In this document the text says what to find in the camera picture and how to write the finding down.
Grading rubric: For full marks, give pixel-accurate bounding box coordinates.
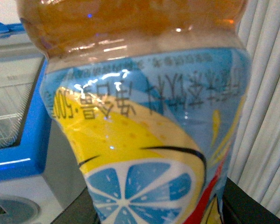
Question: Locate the oval grey temperature control panel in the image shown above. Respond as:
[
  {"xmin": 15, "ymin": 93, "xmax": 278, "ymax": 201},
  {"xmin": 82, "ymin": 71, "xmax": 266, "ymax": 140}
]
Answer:
[{"xmin": 0, "ymin": 196, "xmax": 40, "ymax": 224}]

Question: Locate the sliding glass freezer lid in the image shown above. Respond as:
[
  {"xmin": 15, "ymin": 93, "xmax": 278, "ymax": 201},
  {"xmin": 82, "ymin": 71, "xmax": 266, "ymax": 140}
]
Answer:
[{"xmin": 0, "ymin": 22, "xmax": 44, "ymax": 148}]

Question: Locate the iced tea bottle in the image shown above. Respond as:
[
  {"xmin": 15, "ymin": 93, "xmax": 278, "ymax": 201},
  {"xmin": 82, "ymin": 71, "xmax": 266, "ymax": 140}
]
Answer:
[{"xmin": 16, "ymin": 0, "xmax": 250, "ymax": 224}]

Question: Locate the white blue chest freezer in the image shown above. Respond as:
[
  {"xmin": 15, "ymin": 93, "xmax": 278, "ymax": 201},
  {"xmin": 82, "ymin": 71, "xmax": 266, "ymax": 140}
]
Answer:
[{"xmin": 0, "ymin": 21, "xmax": 87, "ymax": 224}]

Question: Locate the white pleated curtain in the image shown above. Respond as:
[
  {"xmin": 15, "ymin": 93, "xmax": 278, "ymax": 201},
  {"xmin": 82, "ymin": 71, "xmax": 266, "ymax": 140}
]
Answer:
[{"xmin": 229, "ymin": 0, "xmax": 280, "ymax": 210}]

